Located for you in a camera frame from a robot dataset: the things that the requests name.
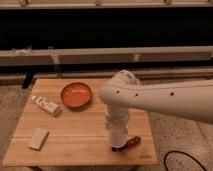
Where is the white rectangular sponge block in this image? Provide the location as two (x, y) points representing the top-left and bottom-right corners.
(29, 128), (49, 150)

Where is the white tube with label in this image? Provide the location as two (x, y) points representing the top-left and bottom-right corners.
(32, 96), (61, 117)

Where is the black cable on floor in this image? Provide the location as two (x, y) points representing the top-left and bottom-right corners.
(163, 149), (209, 171)

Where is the orange bowl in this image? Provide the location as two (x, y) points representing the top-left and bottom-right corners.
(60, 82), (92, 108)

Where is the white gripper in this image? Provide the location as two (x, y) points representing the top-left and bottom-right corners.
(105, 106), (130, 131)

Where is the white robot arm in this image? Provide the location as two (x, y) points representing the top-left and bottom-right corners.
(99, 70), (213, 124)

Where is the white ceramic cup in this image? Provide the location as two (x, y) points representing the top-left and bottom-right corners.
(108, 127), (128, 148)

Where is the wooden table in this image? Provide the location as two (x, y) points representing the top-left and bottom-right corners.
(3, 79), (157, 166)

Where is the grey metal rail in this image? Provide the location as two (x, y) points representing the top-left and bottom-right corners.
(0, 46), (213, 66)

